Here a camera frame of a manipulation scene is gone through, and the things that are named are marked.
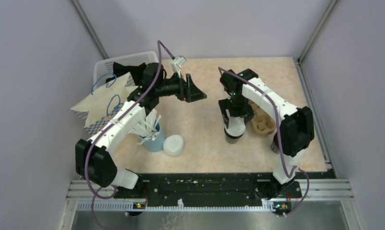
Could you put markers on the patterned paper gift bag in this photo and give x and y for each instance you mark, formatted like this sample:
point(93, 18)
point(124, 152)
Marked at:
point(103, 103)

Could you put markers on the brown pulp cup carrier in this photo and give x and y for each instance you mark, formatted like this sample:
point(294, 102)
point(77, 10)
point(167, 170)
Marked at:
point(262, 123)

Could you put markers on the blue straw holder cup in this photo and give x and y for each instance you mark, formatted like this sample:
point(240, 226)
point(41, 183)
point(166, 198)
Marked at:
point(154, 143)

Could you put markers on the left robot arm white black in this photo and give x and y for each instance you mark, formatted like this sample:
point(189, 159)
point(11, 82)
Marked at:
point(93, 157)

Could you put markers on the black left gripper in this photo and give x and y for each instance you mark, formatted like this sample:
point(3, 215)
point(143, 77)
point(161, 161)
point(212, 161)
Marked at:
point(188, 90)

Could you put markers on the single dark plastic cup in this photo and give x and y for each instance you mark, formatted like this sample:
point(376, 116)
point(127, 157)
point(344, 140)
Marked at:
point(232, 139)

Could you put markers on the black cloth in basket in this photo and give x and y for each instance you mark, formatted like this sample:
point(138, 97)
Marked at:
point(136, 72)

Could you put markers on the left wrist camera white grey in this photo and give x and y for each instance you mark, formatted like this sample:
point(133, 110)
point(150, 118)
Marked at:
point(177, 63)

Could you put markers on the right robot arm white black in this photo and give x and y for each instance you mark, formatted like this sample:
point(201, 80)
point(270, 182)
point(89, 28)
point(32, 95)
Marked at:
point(294, 125)

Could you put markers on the stack of white lids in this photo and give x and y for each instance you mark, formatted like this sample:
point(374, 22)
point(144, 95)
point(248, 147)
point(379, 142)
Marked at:
point(174, 145)

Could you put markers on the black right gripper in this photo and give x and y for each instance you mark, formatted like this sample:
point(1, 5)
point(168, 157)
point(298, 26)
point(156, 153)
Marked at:
point(246, 113)

